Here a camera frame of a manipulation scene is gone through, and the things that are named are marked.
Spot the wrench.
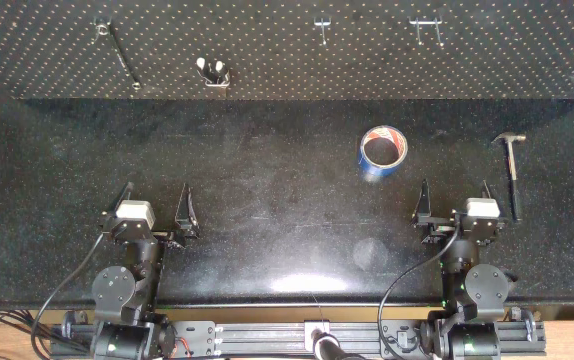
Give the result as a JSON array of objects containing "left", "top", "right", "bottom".
[{"left": 94, "top": 19, "right": 143, "bottom": 92}]

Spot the mounting rail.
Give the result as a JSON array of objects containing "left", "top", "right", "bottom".
[{"left": 49, "top": 308, "right": 548, "bottom": 360}]

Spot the black cable bundle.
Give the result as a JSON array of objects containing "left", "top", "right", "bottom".
[{"left": 0, "top": 308, "right": 68, "bottom": 360}]

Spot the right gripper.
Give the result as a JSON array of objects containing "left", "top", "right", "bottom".
[{"left": 410, "top": 178, "right": 508, "bottom": 245}]

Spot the black pegboard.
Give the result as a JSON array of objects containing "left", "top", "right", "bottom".
[{"left": 0, "top": 0, "right": 574, "bottom": 101}]

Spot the roll of blue tape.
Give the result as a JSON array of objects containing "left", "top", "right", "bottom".
[{"left": 357, "top": 124, "right": 409, "bottom": 179}]

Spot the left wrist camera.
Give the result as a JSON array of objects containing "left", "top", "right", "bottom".
[{"left": 115, "top": 199, "right": 157, "bottom": 229}]

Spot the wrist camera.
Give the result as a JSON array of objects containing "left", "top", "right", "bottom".
[
  {"left": 115, "top": 199, "right": 157, "bottom": 229},
  {"left": 464, "top": 197, "right": 502, "bottom": 220}
]

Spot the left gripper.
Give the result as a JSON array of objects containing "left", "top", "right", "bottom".
[{"left": 100, "top": 181, "right": 200, "bottom": 249}]

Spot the hammer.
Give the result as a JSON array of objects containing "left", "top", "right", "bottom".
[{"left": 491, "top": 131, "right": 528, "bottom": 224}]

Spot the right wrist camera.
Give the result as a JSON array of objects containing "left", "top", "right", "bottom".
[{"left": 464, "top": 197, "right": 502, "bottom": 220}]

